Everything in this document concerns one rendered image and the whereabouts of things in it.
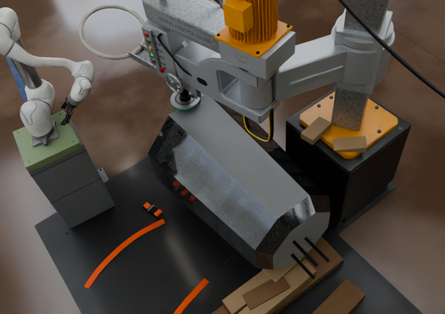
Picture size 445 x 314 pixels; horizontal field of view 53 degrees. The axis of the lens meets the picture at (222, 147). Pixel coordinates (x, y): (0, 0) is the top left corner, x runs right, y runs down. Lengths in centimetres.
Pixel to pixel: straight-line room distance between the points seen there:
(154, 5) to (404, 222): 237
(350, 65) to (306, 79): 26
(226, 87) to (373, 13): 89
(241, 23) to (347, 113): 120
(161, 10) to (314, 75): 91
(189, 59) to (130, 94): 206
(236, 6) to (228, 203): 127
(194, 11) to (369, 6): 91
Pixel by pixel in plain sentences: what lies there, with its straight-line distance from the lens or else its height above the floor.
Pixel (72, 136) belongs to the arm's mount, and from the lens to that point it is 326.
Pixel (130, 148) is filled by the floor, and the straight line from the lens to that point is 420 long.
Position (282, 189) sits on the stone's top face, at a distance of 274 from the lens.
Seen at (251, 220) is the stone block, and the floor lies 74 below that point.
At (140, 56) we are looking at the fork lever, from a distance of 334.
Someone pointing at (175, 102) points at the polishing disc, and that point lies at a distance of 321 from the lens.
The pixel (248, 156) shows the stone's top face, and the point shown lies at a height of 82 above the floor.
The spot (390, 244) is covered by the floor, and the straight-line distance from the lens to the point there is 358.
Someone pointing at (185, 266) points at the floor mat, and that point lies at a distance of 344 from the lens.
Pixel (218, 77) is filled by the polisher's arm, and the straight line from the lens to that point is 260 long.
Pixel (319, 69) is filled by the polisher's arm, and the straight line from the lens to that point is 258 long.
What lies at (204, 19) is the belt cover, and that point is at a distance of 248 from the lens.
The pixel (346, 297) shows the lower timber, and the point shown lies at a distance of 326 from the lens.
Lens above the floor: 309
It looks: 50 degrees down
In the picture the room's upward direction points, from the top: 9 degrees counter-clockwise
